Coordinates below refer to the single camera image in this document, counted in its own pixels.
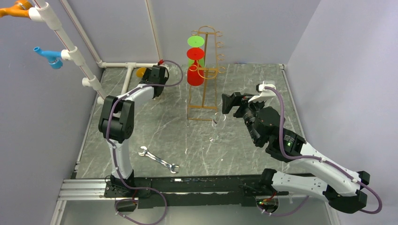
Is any blue pipe fitting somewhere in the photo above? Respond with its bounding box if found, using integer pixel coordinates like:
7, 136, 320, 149
33, 46, 63, 69

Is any gold wire wine glass rack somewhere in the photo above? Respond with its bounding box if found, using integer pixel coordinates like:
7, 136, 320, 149
186, 26, 226, 121

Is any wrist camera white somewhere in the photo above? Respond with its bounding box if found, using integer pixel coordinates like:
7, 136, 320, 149
248, 81, 276, 103
157, 60, 169, 70

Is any white PVC pipe frame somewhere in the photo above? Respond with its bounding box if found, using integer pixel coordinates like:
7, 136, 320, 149
28, 0, 155, 104

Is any silver open-end wrench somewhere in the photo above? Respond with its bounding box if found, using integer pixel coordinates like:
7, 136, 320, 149
138, 146, 180, 174

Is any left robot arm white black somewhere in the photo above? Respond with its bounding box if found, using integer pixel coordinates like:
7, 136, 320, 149
98, 65, 169, 197

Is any orange pipe fitting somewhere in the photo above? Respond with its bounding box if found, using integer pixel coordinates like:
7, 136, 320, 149
0, 0, 33, 18

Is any green plastic wine glass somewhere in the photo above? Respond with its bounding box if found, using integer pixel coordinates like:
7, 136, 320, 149
186, 36, 205, 67

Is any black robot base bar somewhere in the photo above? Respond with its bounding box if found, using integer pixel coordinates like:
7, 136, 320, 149
104, 174, 288, 209

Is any orange plastic wine glass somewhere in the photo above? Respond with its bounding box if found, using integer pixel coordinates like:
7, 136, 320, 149
136, 67, 146, 78

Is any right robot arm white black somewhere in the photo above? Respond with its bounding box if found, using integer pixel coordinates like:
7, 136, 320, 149
222, 90, 370, 214

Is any red plastic wine glass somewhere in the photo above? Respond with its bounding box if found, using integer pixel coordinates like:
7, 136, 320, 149
187, 47, 205, 86

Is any clear wine glass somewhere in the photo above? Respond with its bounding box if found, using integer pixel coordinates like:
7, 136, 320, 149
209, 112, 226, 144

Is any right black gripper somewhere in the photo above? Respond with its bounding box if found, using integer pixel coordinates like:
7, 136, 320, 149
222, 92, 267, 145

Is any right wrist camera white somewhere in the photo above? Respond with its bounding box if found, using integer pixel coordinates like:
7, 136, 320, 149
248, 81, 276, 103

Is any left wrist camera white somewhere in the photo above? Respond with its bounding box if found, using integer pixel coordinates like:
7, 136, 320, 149
157, 60, 169, 70

